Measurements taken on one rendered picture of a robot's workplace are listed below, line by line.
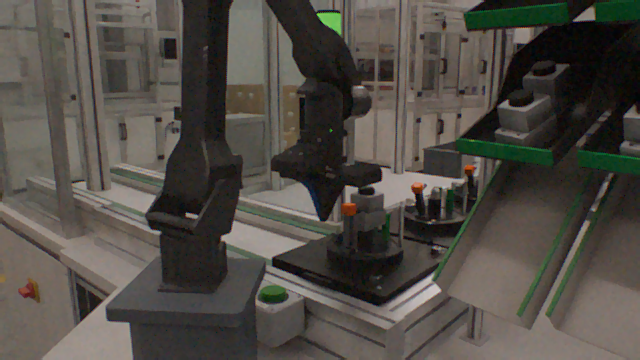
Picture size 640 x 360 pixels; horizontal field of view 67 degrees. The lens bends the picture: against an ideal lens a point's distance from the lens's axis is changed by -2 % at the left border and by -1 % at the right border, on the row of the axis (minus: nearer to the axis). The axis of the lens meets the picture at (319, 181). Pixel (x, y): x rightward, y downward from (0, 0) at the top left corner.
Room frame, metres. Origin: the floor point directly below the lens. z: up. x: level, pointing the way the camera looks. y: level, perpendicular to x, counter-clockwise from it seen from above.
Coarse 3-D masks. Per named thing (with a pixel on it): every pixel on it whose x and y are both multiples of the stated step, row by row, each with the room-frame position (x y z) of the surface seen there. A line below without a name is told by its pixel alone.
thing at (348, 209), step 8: (344, 208) 0.79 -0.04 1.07; (352, 208) 0.79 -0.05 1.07; (344, 216) 0.80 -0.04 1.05; (352, 216) 0.79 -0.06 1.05; (344, 224) 0.79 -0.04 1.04; (352, 224) 0.79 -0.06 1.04; (344, 232) 0.79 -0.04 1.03; (352, 232) 0.79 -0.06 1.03; (344, 240) 0.79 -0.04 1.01; (352, 240) 0.79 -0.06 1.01
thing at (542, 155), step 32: (544, 32) 0.77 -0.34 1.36; (576, 32) 0.76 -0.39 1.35; (608, 32) 0.73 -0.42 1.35; (512, 64) 0.72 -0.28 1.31; (576, 64) 0.78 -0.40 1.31; (608, 64) 0.62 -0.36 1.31; (576, 96) 0.69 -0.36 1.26; (608, 96) 0.63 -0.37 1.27; (480, 128) 0.67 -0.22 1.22; (576, 128) 0.58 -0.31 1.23; (512, 160) 0.59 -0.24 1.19; (544, 160) 0.55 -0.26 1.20
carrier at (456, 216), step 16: (432, 192) 1.02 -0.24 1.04; (448, 192) 1.05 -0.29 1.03; (464, 192) 1.01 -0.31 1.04; (416, 208) 1.07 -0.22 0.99; (432, 208) 1.01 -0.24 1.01; (448, 208) 1.04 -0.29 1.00; (464, 208) 1.01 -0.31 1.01; (416, 224) 0.98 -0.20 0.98; (432, 224) 0.96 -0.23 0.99; (448, 224) 0.96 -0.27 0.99; (416, 240) 0.92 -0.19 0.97; (432, 240) 0.91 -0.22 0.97; (448, 240) 0.91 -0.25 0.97
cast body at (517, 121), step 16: (512, 96) 0.59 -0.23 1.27; (528, 96) 0.58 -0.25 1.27; (544, 96) 0.59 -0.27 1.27; (512, 112) 0.59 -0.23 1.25; (528, 112) 0.57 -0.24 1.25; (544, 112) 0.59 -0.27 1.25; (512, 128) 0.60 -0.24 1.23; (528, 128) 0.58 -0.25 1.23; (544, 128) 0.59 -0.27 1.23; (512, 144) 0.59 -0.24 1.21; (528, 144) 0.58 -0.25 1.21; (544, 144) 0.59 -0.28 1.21
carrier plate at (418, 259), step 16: (320, 240) 0.91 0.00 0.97; (288, 256) 0.82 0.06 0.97; (304, 256) 0.82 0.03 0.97; (320, 256) 0.82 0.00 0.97; (416, 256) 0.82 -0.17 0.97; (432, 256) 0.82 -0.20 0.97; (288, 272) 0.80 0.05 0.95; (304, 272) 0.77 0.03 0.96; (320, 272) 0.75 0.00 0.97; (336, 272) 0.75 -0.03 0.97; (352, 272) 0.75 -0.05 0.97; (368, 272) 0.75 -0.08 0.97; (384, 272) 0.75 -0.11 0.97; (400, 272) 0.75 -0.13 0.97; (416, 272) 0.75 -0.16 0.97; (432, 272) 0.78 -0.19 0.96; (336, 288) 0.72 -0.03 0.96; (352, 288) 0.70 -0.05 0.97; (368, 288) 0.69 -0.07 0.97; (384, 288) 0.69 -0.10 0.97; (400, 288) 0.70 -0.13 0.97
